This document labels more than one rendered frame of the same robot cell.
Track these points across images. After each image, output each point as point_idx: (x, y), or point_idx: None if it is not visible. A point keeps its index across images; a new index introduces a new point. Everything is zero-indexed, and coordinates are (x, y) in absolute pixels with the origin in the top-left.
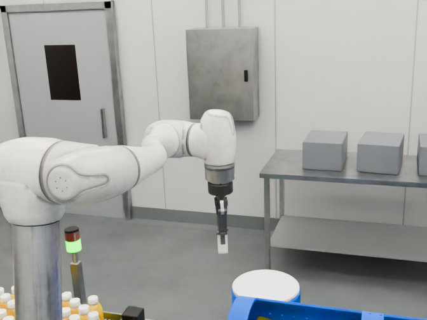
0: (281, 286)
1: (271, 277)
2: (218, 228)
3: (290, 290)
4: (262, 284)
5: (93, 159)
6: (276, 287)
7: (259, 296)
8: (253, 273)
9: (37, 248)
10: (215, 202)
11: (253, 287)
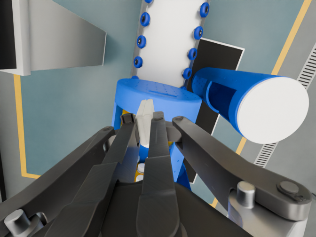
0: (268, 128)
1: (287, 119)
2: (85, 141)
3: (257, 135)
4: (275, 110)
5: None
6: (265, 123)
7: (251, 107)
8: (302, 100)
9: None
10: (46, 235)
11: (272, 101)
